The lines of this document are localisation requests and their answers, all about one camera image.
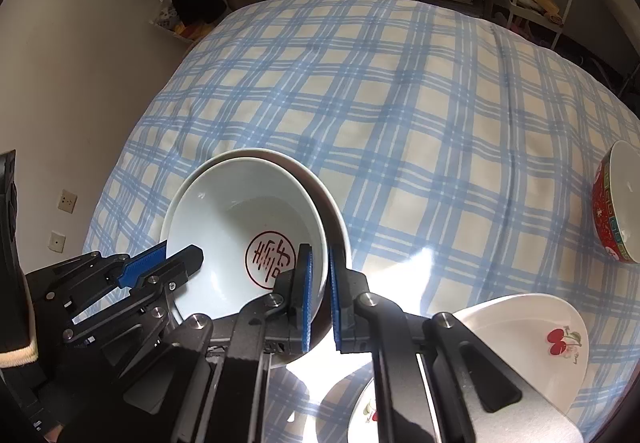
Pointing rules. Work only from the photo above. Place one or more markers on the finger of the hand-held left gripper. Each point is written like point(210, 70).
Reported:
point(142, 265)
point(180, 260)

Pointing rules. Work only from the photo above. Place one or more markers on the white box of clutter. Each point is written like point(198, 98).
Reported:
point(185, 23)

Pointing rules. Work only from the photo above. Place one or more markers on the white wall socket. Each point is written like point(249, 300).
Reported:
point(68, 202)
point(57, 242)

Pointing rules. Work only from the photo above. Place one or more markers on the red patterned bowl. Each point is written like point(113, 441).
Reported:
point(225, 233)
point(612, 213)
point(337, 233)

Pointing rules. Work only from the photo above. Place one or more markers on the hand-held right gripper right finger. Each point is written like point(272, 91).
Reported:
point(336, 303)

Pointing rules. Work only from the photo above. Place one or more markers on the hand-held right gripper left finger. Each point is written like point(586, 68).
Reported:
point(305, 298)

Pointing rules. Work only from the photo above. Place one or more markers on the blue plaid blanket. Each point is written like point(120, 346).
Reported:
point(400, 123)

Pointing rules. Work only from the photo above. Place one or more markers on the white cherry plate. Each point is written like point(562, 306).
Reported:
point(362, 410)
point(520, 338)

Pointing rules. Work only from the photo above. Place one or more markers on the black cloth cream trim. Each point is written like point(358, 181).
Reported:
point(12, 273)

